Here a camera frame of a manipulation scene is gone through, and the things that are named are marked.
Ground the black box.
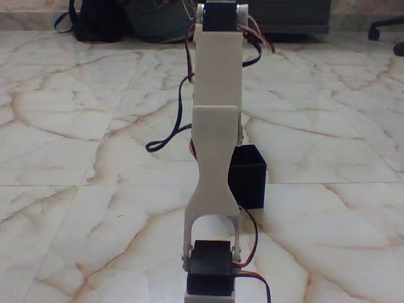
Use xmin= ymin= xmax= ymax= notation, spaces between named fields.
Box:
xmin=227 ymin=144 xmax=268 ymax=210

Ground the grey fabric bag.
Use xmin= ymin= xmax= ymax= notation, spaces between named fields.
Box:
xmin=121 ymin=0 xmax=199 ymax=44

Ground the dark grey cabinet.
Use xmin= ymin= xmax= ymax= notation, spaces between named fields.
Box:
xmin=246 ymin=0 xmax=331 ymax=35

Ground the black backpack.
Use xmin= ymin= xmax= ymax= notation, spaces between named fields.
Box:
xmin=54 ymin=0 xmax=127 ymax=43

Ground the black office chair base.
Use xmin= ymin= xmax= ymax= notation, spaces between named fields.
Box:
xmin=367 ymin=15 xmax=404 ymax=57

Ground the black ribbon servo cable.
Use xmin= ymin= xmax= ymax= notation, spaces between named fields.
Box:
xmin=145 ymin=23 xmax=198 ymax=153

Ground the red and black servo cable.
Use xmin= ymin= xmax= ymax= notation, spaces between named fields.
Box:
xmin=237 ymin=204 xmax=272 ymax=303

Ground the white red servo cable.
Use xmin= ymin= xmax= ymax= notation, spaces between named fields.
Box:
xmin=242 ymin=15 xmax=276 ymax=68

